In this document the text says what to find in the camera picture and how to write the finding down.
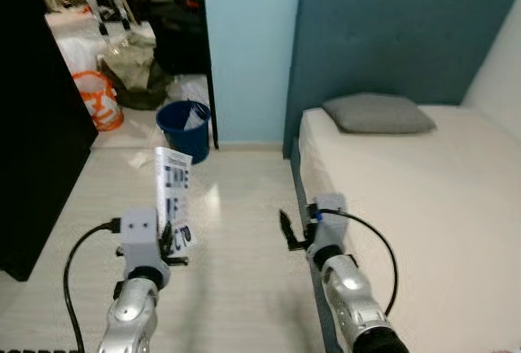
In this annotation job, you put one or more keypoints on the black foam floor mat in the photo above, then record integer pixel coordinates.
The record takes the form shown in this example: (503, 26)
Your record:
(32, 350)

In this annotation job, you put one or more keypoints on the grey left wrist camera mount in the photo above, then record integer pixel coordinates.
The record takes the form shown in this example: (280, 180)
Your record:
(138, 235)

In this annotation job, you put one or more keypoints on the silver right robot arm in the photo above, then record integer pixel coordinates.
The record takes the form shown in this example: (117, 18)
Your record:
(350, 288)

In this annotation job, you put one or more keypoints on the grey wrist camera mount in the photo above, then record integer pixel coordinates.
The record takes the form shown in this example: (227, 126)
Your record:
(330, 215)
(138, 235)

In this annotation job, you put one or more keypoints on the blue fabric headboard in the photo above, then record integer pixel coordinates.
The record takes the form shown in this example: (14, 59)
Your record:
(391, 36)

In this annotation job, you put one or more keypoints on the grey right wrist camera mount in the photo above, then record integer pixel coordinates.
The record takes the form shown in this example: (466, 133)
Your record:
(330, 215)

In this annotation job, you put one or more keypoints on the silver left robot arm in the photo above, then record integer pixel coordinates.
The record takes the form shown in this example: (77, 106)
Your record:
(134, 312)

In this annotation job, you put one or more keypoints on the orange and white bag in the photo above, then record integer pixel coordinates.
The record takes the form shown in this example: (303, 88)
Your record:
(102, 109)

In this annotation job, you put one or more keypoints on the large white plastic bag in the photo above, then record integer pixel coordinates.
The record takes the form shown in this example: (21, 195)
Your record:
(77, 52)

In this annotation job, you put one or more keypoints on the small white plastic bag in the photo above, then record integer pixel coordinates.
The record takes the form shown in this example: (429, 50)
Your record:
(191, 89)

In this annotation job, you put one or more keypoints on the black door frame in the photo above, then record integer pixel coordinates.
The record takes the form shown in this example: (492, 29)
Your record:
(207, 60)

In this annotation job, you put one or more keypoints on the white book with blue letters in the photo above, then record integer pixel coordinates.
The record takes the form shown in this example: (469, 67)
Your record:
(173, 182)

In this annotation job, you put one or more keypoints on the mattress with beige sheet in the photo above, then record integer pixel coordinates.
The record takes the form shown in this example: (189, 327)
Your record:
(431, 231)

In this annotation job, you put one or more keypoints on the black fabric bag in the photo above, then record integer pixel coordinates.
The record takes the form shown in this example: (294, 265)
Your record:
(179, 40)

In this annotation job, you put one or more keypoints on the white tissue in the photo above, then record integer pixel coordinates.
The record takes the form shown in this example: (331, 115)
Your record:
(140, 159)

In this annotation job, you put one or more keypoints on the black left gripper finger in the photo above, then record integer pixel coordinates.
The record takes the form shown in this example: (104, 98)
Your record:
(184, 239)

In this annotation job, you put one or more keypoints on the blue plastic bucket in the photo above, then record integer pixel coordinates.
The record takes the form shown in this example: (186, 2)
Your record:
(181, 137)

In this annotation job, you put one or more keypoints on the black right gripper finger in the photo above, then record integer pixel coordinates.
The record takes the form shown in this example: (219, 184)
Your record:
(291, 231)

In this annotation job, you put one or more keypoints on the dark blue bed base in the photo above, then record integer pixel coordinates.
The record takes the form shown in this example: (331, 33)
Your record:
(308, 231)

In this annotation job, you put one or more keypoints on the crinkled plastic wrapper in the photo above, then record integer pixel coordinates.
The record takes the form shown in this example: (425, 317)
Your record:
(197, 117)

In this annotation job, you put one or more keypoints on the olive green sack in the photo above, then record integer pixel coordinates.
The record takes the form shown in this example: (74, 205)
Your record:
(134, 72)

